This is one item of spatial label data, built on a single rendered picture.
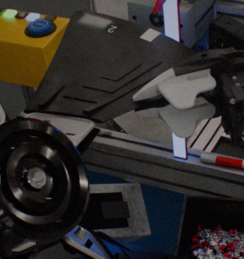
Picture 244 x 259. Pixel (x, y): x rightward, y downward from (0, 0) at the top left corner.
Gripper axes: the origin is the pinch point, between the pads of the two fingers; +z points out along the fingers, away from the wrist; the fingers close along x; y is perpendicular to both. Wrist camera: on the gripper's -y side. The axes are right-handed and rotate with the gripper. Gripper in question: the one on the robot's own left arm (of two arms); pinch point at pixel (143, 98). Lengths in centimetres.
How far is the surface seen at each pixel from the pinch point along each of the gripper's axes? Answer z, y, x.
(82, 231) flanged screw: 10.1, 13.3, 4.4
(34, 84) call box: 12.8, -33.7, 22.4
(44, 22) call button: 8.8, -39.1, 13.9
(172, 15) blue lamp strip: -9.5, -22.8, 6.1
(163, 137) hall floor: -28, -119, 132
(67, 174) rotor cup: 10.3, 12.3, -3.6
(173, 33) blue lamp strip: -9.5, -22.4, 9.0
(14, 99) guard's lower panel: 21, -93, 75
